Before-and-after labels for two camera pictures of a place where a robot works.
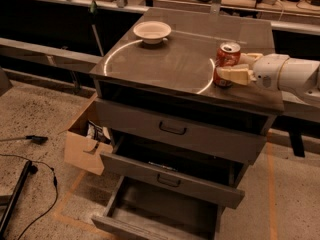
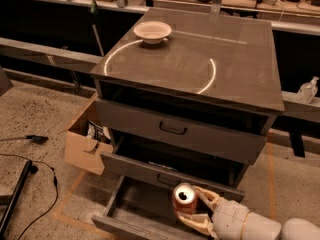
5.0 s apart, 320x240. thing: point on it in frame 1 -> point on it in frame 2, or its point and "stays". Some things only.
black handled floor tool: x=36 y=139 stays
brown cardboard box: x=86 y=139 stays
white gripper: x=267 y=71 -> x=230 y=218
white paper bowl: x=152 y=32 stays
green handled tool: x=93 y=11 stays
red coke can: x=227 y=56 -> x=185 y=197
